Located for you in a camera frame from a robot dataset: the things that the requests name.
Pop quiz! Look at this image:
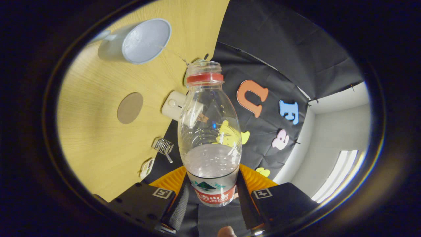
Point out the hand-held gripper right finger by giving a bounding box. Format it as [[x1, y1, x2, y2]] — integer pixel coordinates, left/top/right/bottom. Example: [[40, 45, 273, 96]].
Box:
[[237, 164, 319, 231]]

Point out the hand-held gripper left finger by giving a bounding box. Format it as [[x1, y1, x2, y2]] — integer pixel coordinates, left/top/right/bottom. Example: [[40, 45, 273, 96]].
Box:
[[107, 165, 191, 234]]

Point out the clear plastic juice bottle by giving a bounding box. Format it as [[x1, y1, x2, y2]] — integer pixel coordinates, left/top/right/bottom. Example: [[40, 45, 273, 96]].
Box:
[[178, 61, 243, 207]]

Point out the round brown coaster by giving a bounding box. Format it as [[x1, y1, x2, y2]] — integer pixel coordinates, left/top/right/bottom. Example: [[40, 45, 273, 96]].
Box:
[[117, 92, 144, 125]]

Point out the white cup with handle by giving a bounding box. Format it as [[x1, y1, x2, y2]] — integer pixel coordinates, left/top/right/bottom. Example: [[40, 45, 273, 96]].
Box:
[[90, 18, 172, 65]]

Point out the white divided dish with beans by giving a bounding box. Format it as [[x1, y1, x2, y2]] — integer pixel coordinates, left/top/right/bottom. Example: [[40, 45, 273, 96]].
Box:
[[140, 158, 155, 180]]

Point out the long ceiling light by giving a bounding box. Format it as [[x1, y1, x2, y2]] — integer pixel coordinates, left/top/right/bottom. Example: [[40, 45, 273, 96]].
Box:
[[311, 150, 365, 203]]

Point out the wooden table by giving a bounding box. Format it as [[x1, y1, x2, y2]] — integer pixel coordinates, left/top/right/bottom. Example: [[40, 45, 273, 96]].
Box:
[[57, 0, 230, 203]]

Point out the white toaster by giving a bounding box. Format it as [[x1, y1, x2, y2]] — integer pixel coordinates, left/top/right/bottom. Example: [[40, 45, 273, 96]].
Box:
[[161, 91, 204, 127]]

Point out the metal wire basket with spoon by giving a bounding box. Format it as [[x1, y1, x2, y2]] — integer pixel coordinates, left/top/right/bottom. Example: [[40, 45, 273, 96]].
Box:
[[152, 137, 175, 164]]

